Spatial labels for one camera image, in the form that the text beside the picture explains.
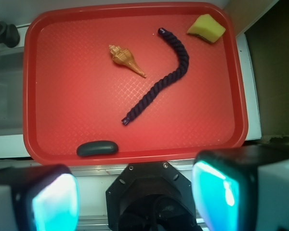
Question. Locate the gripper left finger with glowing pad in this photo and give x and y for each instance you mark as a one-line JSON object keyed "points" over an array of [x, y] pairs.
{"points": [[42, 198]]}

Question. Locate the yellow green sponge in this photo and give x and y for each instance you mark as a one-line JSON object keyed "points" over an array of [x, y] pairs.
{"points": [[207, 28]]}

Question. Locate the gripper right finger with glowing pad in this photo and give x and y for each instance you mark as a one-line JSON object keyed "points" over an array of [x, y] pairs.
{"points": [[243, 189]]}

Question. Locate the dark grey oval stone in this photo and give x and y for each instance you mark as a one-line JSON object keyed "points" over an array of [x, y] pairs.
{"points": [[97, 148]]}

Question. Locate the black octagonal mount plate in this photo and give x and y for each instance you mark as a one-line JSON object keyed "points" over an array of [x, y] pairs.
{"points": [[151, 197]]}

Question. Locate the red plastic tray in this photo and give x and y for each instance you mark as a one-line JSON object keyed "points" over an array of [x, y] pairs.
{"points": [[192, 99]]}

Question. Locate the tan conch seashell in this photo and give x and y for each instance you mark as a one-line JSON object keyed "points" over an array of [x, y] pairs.
{"points": [[125, 57]]}

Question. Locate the black clamp knob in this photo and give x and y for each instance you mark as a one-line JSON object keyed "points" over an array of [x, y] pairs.
{"points": [[9, 35]]}

